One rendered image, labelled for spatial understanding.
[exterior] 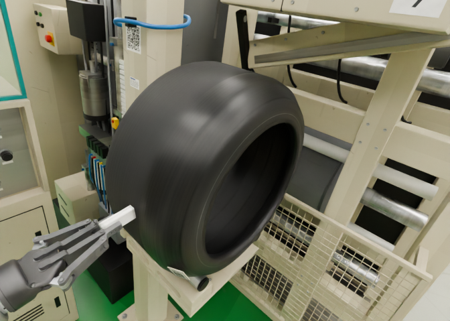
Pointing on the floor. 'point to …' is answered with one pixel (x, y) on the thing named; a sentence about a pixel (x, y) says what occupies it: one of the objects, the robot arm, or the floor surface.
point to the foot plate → (163, 320)
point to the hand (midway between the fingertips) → (118, 220)
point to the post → (165, 57)
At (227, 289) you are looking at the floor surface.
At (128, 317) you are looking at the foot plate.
